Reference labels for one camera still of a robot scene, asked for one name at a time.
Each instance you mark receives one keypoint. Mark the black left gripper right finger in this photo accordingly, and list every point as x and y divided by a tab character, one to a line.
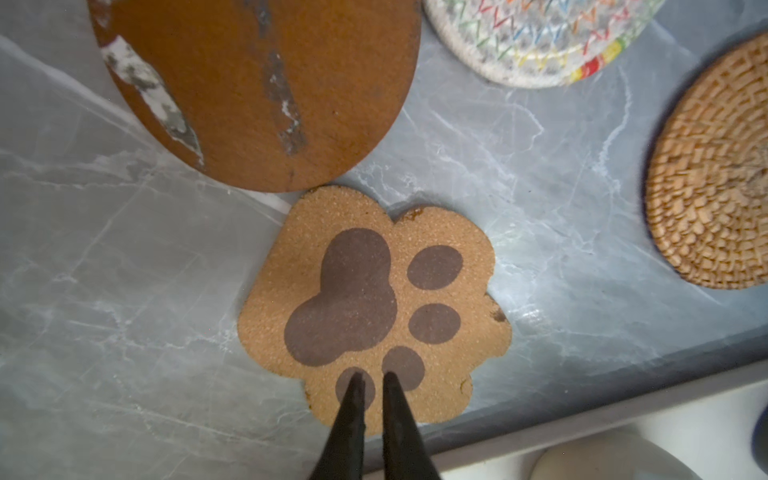
404	453

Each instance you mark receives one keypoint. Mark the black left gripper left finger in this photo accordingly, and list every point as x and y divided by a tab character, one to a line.
343	453

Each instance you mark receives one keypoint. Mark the cork paw print coaster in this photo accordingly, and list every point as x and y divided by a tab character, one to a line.
346	289

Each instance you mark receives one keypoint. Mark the scratched brown wooden round coaster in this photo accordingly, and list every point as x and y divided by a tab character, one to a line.
271	96

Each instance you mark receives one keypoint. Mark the woven rattan round coaster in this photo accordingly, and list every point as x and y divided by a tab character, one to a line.
706	187

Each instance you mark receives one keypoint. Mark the white multicolour rope coaster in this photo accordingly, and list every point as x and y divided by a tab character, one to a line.
538	44

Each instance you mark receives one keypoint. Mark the white speckled mug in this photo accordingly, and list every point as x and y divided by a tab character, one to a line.
610	455

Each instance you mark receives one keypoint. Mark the white serving tray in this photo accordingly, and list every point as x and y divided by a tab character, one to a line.
706	423

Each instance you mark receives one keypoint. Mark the black mug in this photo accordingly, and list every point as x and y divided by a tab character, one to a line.
759	442

